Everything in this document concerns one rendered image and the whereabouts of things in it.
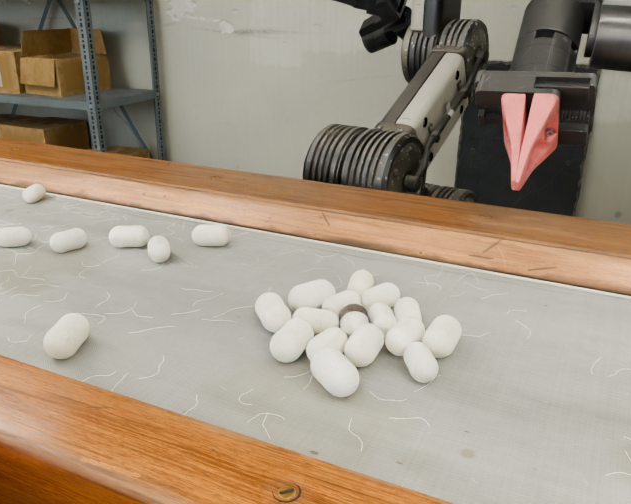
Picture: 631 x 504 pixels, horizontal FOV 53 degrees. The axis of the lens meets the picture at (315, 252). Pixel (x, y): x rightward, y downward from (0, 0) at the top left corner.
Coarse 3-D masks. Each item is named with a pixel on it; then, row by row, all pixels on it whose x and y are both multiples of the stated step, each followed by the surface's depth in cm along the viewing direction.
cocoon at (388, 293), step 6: (372, 288) 47; (378, 288) 47; (384, 288) 47; (390, 288) 47; (396, 288) 47; (366, 294) 46; (372, 294) 46; (378, 294) 46; (384, 294) 46; (390, 294) 47; (396, 294) 47; (366, 300) 46; (372, 300) 46; (378, 300) 46; (384, 300) 46; (390, 300) 47; (396, 300) 47; (366, 306) 46; (390, 306) 47
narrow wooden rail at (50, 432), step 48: (0, 384) 34; (48, 384) 34; (0, 432) 30; (48, 432) 30; (96, 432) 30; (144, 432) 30; (192, 432) 30; (0, 480) 31; (48, 480) 29; (96, 480) 28; (144, 480) 27; (192, 480) 27; (240, 480) 27; (288, 480) 27; (336, 480) 27
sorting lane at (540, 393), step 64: (0, 192) 75; (0, 256) 57; (64, 256) 57; (128, 256) 57; (192, 256) 57; (256, 256) 57; (320, 256) 57; (384, 256) 57; (0, 320) 45; (128, 320) 46; (192, 320) 46; (256, 320) 46; (512, 320) 46; (576, 320) 46; (128, 384) 38; (192, 384) 38; (256, 384) 38; (320, 384) 38; (384, 384) 38; (448, 384) 38; (512, 384) 38; (576, 384) 39; (320, 448) 33; (384, 448) 33; (448, 448) 33; (512, 448) 33; (576, 448) 33
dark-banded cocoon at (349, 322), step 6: (354, 312) 43; (360, 312) 43; (342, 318) 43; (348, 318) 42; (354, 318) 42; (360, 318) 42; (366, 318) 43; (342, 324) 43; (348, 324) 42; (354, 324) 42; (360, 324) 42; (348, 330) 42; (354, 330) 42; (348, 336) 43
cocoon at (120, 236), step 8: (112, 232) 58; (120, 232) 58; (128, 232) 58; (136, 232) 58; (144, 232) 58; (112, 240) 58; (120, 240) 58; (128, 240) 58; (136, 240) 58; (144, 240) 58
